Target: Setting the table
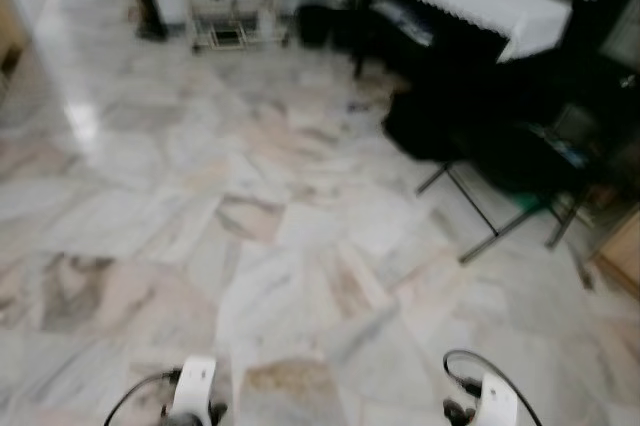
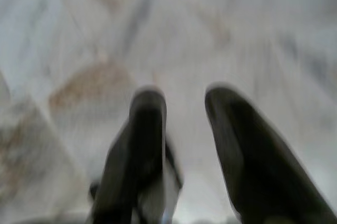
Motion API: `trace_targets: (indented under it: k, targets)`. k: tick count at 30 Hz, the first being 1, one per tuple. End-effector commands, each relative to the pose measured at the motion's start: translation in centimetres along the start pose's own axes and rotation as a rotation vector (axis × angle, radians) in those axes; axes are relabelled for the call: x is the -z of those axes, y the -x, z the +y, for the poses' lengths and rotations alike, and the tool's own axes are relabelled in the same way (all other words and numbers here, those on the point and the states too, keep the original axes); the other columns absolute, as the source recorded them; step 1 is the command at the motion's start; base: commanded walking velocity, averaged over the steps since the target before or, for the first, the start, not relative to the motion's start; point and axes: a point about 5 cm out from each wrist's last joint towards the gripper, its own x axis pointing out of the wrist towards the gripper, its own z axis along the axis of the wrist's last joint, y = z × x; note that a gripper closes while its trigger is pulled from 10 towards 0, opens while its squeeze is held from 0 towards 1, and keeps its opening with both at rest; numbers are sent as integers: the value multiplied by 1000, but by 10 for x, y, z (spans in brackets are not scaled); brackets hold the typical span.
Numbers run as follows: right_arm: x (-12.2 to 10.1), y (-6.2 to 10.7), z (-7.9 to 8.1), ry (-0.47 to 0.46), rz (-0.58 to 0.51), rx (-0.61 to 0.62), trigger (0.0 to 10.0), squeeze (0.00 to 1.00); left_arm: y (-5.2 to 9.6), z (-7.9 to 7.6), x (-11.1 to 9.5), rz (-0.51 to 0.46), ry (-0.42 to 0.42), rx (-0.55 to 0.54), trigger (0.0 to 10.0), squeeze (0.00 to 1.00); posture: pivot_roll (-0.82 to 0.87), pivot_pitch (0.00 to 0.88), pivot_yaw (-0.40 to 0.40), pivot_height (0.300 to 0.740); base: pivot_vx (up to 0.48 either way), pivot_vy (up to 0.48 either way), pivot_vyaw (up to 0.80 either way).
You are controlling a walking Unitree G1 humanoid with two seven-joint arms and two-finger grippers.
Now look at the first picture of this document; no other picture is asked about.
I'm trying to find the black upright piano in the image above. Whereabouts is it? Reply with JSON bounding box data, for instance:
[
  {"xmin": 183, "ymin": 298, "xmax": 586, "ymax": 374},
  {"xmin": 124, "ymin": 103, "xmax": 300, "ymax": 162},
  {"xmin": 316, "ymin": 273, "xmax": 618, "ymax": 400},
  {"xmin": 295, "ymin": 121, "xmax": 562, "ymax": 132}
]
[{"xmin": 345, "ymin": 0, "xmax": 640, "ymax": 107}]

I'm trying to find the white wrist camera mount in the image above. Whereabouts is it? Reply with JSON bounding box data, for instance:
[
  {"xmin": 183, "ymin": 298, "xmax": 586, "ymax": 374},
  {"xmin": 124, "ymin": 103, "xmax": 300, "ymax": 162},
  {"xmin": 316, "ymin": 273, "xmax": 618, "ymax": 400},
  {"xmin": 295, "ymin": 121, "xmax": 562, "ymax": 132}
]
[
  {"xmin": 478, "ymin": 374, "xmax": 522, "ymax": 426},
  {"xmin": 170, "ymin": 354, "xmax": 219, "ymax": 426}
]

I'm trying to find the large white lace cloth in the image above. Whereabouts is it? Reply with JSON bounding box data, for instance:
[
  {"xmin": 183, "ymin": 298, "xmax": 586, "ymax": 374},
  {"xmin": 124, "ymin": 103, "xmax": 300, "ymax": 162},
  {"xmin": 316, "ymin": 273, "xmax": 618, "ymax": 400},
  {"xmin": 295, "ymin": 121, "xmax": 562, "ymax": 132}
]
[{"xmin": 350, "ymin": 0, "xmax": 574, "ymax": 65}]

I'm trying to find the light wooden cabinet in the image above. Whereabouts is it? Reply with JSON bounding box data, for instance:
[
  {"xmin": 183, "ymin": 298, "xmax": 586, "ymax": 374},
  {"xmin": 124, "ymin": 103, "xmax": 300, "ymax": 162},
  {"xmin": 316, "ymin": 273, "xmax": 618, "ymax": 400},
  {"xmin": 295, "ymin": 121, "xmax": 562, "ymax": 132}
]
[{"xmin": 590, "ymin": 206, "xmax": 640, "ymax": 299}]

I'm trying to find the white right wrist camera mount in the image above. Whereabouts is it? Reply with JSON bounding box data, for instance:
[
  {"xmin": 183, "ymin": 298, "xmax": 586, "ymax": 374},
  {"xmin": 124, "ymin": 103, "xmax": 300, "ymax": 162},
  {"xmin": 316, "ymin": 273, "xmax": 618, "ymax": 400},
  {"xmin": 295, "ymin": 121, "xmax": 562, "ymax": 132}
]
[{"xmin": 478, "ymin": 374, "xmax": 522, "ymax": 426}]

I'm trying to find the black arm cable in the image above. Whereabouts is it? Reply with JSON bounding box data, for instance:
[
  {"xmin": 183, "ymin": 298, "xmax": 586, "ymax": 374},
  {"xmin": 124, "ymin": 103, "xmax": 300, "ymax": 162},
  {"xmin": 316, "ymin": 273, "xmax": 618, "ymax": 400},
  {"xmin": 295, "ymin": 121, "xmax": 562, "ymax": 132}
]
[
  {"xmin": 443, "ymin": 349, "xmax": 544, "ymax": 426},
  {"xmin": 103, "ymin": 370, "xmax": 182, "ymax": 426}
]

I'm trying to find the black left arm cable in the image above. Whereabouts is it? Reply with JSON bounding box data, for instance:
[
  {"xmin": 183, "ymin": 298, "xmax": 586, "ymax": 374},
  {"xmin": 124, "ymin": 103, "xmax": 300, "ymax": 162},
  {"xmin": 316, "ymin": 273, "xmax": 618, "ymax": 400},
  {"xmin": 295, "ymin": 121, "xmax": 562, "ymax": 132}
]
[{"xmin": 103, "ymin": 370, "xmax": 182, "ymax": 426}]

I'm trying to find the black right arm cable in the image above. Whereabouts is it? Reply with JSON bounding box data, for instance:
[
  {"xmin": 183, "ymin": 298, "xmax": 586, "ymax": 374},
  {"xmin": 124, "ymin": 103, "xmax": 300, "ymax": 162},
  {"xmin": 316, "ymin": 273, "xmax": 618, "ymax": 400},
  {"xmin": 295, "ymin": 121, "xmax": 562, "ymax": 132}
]
[{"xmin": 443, "ymin": 349, "xmax": 544, "ymax": 426}]

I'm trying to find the black waste bin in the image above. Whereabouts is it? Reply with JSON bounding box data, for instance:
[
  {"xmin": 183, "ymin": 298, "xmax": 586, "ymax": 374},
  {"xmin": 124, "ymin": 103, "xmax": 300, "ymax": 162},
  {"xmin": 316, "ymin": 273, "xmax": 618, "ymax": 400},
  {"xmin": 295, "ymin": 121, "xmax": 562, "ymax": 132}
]
[{"xmin": 296, "ymin": 3, "xmax": 337, "ymax": 48}]

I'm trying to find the black folding metal stand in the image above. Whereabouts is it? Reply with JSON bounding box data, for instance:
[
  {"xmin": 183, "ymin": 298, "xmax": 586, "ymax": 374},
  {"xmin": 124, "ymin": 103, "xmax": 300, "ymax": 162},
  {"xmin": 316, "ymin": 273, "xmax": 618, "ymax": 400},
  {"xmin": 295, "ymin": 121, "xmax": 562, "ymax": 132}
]
[{"xmin": 417, "ymin": 159, "xmax": 593, "ymax": 266}]

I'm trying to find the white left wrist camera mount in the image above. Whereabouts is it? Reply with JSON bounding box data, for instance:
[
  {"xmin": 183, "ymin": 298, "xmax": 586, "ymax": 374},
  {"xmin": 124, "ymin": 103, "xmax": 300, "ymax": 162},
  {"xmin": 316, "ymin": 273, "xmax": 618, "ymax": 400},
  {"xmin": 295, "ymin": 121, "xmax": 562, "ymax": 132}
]
[{"xmin": 170, "ymin": 354, "xmax": 219, "ymax": 426}]

